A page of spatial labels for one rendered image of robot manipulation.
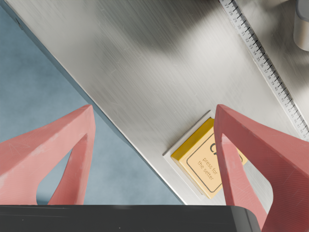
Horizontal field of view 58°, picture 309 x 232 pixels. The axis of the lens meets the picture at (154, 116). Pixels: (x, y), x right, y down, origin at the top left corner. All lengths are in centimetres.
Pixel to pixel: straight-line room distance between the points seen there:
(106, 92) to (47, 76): 90
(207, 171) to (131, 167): 98
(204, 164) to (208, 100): 8
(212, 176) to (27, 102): 96
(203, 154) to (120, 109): 11
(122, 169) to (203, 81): 99
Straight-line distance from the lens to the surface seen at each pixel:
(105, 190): 131
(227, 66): 36
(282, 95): 42
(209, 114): 35
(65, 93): 120
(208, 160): 33
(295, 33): 18
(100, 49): 30
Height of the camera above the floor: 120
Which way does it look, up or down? 68 degrees down
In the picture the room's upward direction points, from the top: 109 degrees clockwise
